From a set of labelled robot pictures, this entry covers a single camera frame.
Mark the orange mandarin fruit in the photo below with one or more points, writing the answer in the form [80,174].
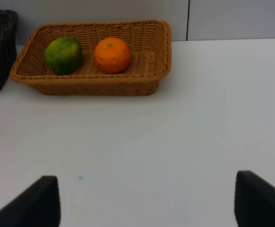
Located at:
[112,55]

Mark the green lime fruit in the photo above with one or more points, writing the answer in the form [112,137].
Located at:
[63,55]

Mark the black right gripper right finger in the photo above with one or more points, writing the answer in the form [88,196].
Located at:
[254,201]

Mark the orange wicker basket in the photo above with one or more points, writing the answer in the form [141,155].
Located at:
[150,43]

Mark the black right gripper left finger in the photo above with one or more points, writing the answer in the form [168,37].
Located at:
[37,206]

